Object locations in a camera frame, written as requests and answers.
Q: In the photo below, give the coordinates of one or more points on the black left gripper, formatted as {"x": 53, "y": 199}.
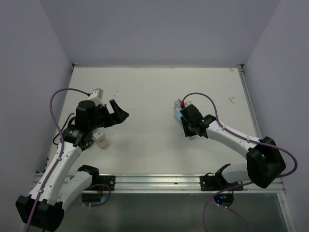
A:
{"x": 118, "y": 116}

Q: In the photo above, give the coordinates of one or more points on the aluminium right side rail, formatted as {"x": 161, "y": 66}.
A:
{"x": 249, "y": 101}

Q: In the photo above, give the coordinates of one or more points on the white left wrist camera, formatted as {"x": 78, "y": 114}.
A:
{"x": 96, "y": 96}

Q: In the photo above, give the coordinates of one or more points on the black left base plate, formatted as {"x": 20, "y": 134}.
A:
{"x": 108, "y": 180}

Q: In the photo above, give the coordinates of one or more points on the aluminium rail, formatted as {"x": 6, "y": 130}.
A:
{"x": 177, "y": 183}
{"x": 249, "y": 101}

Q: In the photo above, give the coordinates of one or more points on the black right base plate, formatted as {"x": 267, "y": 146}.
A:
{"x": 215, "y": 182}

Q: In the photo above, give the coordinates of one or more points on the aluminium front rail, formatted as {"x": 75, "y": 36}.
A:
{"x": 177, "y": 183}

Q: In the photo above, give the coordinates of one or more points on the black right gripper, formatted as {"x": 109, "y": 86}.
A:
{"x": 188, "y": 132}

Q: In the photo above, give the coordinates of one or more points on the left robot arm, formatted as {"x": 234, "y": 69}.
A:
{"x": 45, "y": 205}

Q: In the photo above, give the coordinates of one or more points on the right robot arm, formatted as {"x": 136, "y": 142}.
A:
{"x": 264, "y": 163}

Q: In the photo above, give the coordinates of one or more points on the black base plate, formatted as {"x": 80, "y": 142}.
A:
{"x": 108, "y": 180}
{"x": 215, "y": 182}

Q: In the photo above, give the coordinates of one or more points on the beige power strip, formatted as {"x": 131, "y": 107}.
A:
{"x": 101, "y": 142}

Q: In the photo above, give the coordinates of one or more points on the white charger on beige strip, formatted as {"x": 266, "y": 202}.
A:
{"x": 98, "y": 136}

